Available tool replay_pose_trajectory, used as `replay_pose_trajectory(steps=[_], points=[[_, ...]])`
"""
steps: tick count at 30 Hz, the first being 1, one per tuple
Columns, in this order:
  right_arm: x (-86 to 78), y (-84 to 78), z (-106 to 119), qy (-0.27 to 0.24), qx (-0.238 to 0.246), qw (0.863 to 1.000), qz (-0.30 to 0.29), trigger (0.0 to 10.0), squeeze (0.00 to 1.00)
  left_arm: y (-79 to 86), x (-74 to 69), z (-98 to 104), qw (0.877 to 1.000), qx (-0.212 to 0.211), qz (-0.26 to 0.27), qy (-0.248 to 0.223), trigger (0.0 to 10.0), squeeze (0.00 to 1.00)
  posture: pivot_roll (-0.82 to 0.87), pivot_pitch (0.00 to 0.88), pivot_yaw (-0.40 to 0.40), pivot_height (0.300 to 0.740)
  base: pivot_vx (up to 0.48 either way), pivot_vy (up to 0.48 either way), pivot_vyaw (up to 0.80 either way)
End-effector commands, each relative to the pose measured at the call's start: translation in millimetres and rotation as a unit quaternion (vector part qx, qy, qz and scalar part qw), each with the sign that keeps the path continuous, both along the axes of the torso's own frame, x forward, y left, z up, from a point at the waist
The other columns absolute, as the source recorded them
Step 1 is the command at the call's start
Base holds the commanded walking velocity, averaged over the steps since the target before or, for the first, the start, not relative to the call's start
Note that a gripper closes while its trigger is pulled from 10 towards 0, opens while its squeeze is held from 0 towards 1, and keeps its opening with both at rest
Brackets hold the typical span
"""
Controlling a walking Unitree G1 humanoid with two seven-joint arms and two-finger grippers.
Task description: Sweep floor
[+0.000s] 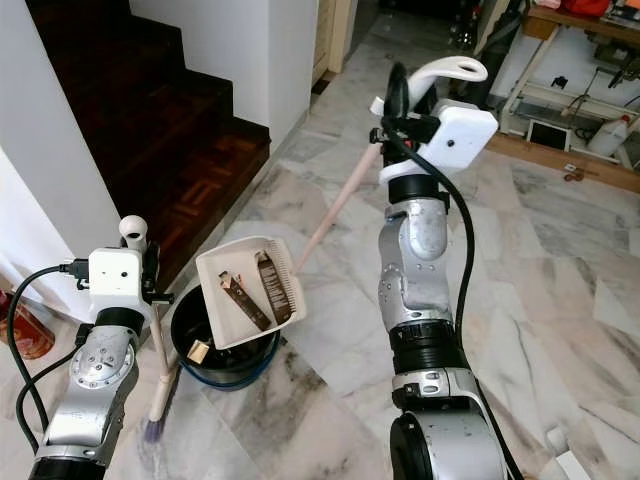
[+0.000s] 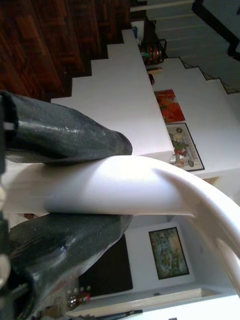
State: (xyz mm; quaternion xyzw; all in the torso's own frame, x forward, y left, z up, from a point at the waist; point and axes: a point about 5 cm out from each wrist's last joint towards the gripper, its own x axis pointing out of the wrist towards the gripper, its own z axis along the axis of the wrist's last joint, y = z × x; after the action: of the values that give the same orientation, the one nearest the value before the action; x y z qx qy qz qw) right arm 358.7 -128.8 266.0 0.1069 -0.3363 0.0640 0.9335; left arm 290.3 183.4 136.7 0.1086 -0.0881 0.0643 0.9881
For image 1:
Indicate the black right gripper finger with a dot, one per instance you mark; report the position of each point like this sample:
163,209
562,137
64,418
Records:
397,90

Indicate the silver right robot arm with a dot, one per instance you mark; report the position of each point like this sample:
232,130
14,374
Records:
425,270

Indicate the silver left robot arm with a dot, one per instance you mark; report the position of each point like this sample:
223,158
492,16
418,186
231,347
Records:
100,380

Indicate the gold brown wrapper piece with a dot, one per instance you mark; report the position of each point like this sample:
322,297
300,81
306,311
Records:
198,350

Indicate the black round waste bin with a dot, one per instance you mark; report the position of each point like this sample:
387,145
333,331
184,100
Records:
230,365

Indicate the dark wooden staircase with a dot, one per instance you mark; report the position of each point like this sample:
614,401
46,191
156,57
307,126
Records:
140,120

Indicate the white metal rack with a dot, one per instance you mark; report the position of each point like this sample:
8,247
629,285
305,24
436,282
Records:
540,90

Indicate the white framed tablet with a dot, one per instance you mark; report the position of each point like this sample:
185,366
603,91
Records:
548,135

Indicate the red tin can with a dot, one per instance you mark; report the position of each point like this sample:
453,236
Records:
25,330

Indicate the wooden plank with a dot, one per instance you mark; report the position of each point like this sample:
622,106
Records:
560,165

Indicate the clear plastic jug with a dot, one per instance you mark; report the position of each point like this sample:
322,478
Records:
610,138

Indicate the wooden shelf board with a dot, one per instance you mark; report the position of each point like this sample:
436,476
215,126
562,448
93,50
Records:
590,22

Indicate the red bag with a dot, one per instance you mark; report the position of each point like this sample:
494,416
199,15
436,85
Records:
585,7

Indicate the white paper box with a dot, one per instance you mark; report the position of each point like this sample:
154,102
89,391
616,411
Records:
570,455

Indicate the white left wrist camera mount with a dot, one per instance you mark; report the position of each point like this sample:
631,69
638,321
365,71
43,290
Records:
112,275

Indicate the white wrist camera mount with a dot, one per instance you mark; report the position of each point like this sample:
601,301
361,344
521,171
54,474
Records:
460,130
112,275

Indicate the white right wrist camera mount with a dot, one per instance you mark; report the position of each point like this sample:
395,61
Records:
460,130

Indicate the cream door frame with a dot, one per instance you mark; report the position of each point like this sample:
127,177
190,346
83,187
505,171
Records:
335,35

